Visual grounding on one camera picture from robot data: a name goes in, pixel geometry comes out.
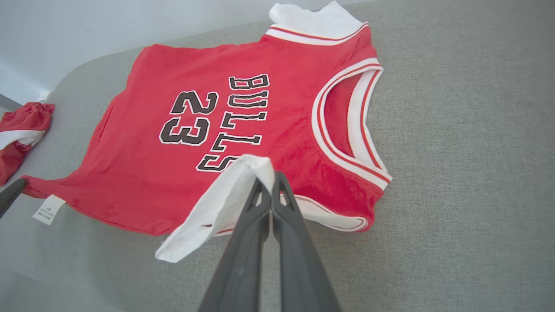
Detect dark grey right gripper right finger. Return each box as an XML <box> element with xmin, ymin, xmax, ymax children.
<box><xmin>272</xmin><ymin>171</ymin><xmax>343</xmax><ymax>312</ymax></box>

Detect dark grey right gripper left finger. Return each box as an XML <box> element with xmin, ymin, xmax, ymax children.
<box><xmin>197</xmin><ymin>178</ymin><xmax>272</xmax><ymax>312</ymax></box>

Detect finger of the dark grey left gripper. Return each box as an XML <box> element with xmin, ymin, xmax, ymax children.
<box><xmin>0</xmin><ymin>178</ymin><xmax>28</xmax><ymax>220</ymax></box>

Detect red shorts with white stripe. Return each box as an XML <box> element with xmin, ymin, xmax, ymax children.
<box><xmin>0</xmin><ymin>102</ymin><xmax>56</xmax><ymax>187</ymax></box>

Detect red Bulls 23 jersey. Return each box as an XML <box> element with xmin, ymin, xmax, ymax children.
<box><xmin>21</xmin><ymin>1</ymin><xmax>393</xmax><ymax>263</ymax></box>

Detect grey fabric sofa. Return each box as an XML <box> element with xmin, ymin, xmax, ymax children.
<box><xmin>0</xmin><ymin>0</ymin><xmax>555</xmax><ymax>312</ymax></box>

